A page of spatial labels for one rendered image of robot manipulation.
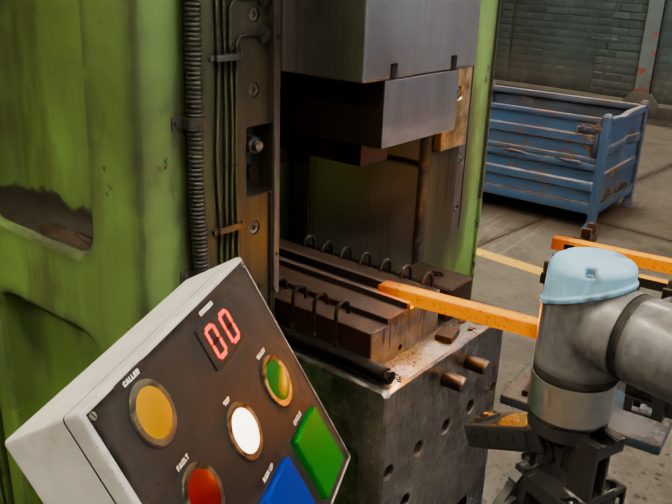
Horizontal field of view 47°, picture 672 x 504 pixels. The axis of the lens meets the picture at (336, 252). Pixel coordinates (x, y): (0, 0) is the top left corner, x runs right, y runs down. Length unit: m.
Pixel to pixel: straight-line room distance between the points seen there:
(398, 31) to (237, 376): 0.54
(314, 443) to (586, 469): 0.29
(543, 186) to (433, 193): 3.58
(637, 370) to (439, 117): 0.66
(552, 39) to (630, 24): 0.94
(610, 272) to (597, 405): 0.12
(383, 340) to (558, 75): 8.54
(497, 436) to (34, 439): 0.43
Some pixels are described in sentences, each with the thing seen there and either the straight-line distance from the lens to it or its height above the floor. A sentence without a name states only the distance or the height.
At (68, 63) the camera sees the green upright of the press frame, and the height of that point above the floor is 1.37.
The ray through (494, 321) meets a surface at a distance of 1.20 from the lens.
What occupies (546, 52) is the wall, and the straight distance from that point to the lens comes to 9.72.
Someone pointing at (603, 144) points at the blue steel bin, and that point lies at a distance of 4.89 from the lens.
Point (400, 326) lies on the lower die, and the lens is 1.27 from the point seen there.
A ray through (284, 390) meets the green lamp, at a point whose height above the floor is 1.08.
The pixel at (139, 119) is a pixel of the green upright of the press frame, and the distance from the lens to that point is 0.97.
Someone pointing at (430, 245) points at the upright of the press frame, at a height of 0.99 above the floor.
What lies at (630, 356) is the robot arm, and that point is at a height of 1.23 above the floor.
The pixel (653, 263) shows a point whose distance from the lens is 1.58.
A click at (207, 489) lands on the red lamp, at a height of 1.09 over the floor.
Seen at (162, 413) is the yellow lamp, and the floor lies 1.16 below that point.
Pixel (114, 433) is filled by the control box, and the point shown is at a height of 1.17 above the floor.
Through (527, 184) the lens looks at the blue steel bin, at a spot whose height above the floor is 0.21.
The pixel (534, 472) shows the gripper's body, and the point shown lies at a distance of 0.78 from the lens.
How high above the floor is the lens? 1.52
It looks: 21 degrees down
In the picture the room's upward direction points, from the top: 2 degrees clockwise
